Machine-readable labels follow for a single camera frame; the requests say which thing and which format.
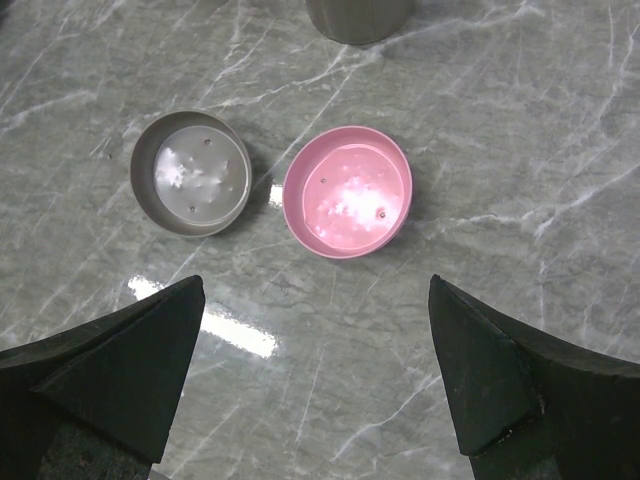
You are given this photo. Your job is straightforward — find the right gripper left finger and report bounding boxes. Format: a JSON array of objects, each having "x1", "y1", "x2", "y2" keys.
[{"x1": 1, "y1": 275, "x2": 205, "y2": 479}]

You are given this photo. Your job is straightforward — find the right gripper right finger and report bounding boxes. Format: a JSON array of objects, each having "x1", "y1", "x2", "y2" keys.
[{"x1": 428, "y1": 275, "x2": 639, "y2": 479}]

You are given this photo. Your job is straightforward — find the grey round lid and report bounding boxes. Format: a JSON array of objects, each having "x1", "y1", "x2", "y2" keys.
[{"x1": 130, "y1": 110, "x2": 252, "y2": 238}]

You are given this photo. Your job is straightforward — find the pink round lid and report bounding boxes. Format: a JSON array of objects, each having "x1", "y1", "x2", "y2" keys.
[{"x1": 282, "y1": 126, "x2": 413, "y2": 260}]

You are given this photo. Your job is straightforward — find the grey cylindrical container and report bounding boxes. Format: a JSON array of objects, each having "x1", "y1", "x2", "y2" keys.
[{"x1": 305, "y1": 0, "x2": 416, "y2": 46}]

